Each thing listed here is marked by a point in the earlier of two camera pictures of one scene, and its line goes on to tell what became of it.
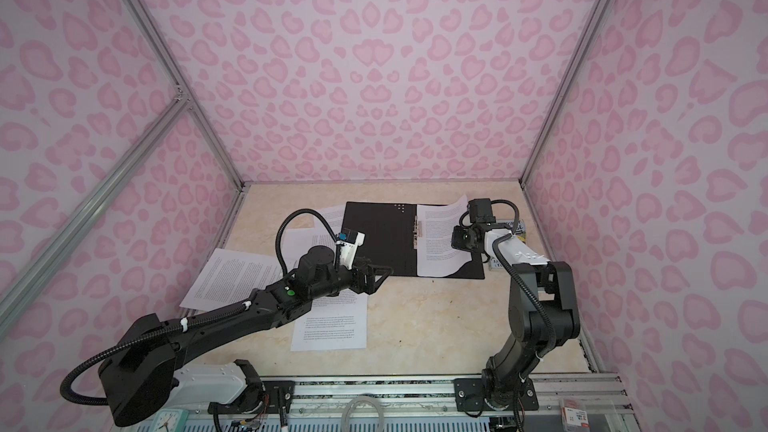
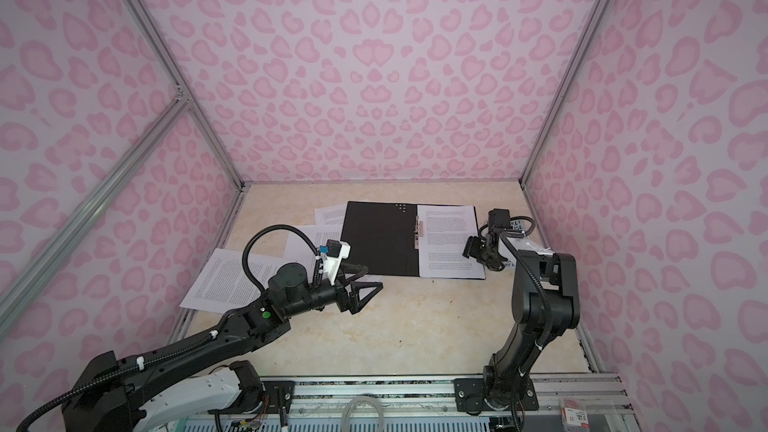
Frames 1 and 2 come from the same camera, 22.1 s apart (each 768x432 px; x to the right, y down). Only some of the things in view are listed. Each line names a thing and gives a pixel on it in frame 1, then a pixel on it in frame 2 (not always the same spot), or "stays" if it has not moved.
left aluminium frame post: [148, 27] stays
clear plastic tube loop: [377, 406] stays
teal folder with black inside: [390, 241] stays
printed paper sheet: [335, 322] to [446, 230]
